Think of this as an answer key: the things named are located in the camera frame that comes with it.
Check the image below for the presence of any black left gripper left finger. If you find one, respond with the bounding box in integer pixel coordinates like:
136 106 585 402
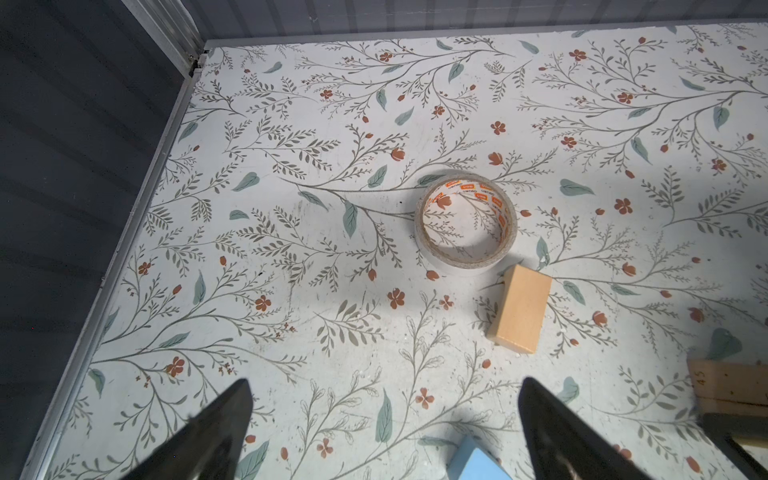
125 379 253 480

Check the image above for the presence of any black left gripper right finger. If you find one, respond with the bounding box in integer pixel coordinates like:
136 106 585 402
518 377 648 479

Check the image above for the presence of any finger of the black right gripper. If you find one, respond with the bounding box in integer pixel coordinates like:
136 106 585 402
701 413 767 480

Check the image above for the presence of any wooden block with holes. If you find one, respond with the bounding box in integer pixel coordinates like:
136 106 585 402
688 360 767 418

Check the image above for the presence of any plain wooden block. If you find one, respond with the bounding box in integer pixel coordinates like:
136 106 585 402
486 265 552 354

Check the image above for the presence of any light blue cube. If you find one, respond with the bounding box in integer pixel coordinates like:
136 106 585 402
446 436 511 480

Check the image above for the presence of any tape roll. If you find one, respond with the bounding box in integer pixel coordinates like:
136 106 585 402
414 173 518 276

